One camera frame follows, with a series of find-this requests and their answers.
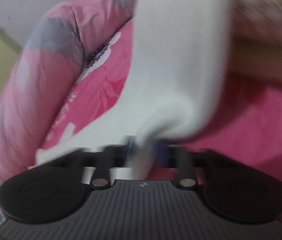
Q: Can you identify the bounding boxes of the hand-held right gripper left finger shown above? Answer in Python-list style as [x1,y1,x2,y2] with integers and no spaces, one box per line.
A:
[49,136,136,189]

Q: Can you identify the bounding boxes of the cream white sweater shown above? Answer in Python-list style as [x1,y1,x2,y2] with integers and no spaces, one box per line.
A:
[35,0,234,180]

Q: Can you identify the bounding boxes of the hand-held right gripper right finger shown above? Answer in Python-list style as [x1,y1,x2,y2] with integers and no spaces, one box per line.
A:
[155,140,234,190]

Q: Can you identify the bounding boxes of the pink grey floral duvet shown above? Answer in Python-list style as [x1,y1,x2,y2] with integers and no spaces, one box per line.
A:
[0,0,144,220]

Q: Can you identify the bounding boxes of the pink checkered folded sweater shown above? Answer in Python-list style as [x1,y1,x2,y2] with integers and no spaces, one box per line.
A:
[228,0,282,45]

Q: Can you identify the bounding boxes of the beige folded garment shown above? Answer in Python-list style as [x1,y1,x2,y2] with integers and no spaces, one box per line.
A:
[231,36,282,85]

